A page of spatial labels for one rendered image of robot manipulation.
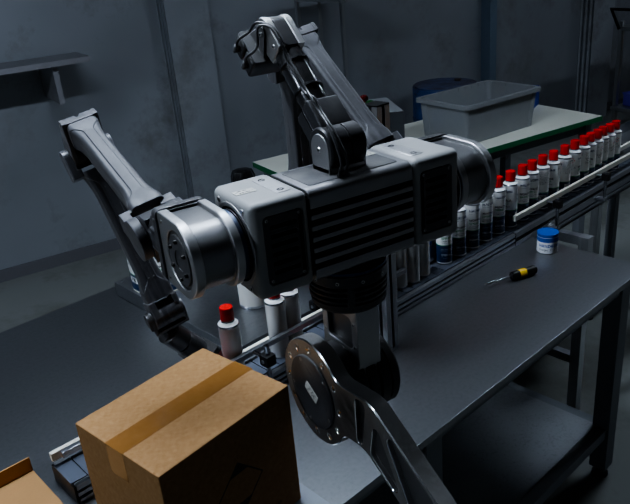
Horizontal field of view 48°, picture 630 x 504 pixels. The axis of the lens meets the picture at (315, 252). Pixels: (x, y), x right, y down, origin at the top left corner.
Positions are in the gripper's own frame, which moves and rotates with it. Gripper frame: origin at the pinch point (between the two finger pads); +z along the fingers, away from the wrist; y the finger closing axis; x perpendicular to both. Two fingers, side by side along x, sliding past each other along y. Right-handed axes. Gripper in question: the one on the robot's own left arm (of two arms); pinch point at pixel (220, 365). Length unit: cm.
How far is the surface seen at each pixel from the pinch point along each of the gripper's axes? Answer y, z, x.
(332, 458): -35.2, 9.5, 5.0
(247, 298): 25.6, 19.8, -21.1
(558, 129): 63, 187, -209
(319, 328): 0.9, 25.8, -22.9
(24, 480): 11.2, -21.6, 43.3
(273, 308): -2.2, 3.1, -18.6
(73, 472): -0.8, -21.0, 35.1
